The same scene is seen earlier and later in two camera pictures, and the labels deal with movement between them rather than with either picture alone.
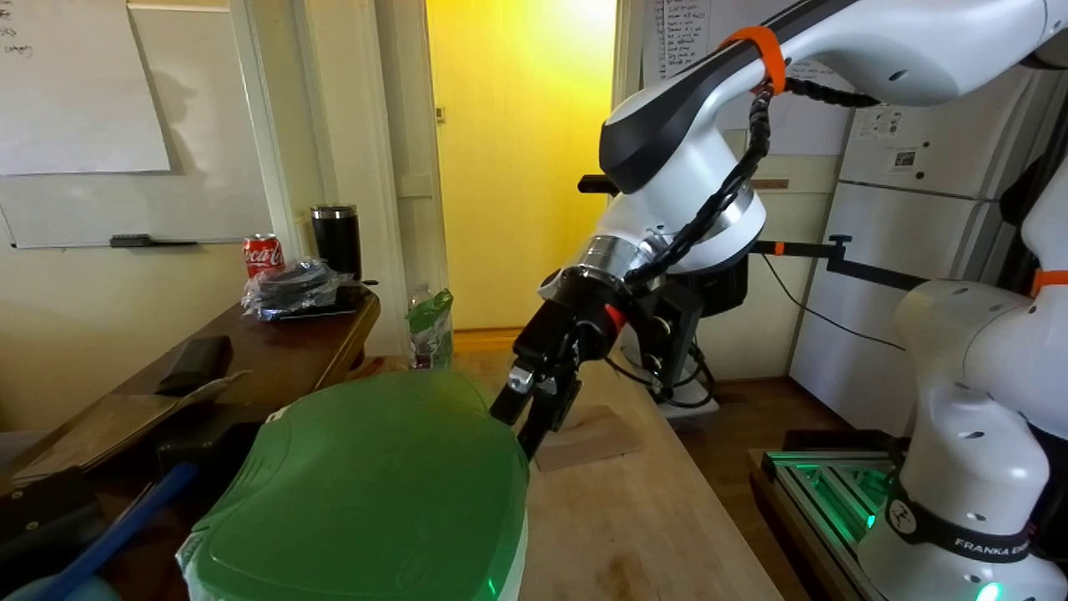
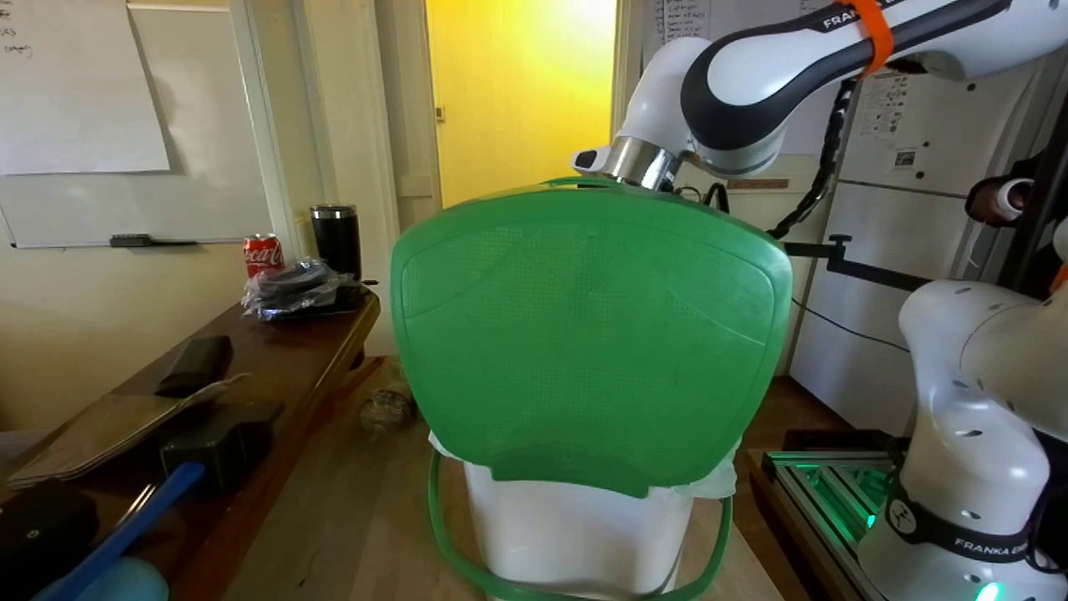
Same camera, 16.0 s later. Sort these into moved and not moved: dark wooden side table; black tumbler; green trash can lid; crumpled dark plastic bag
Moved: green trash can lid
Not moved: dark wooden side table; crumpled dark plastic bag; black tumbler
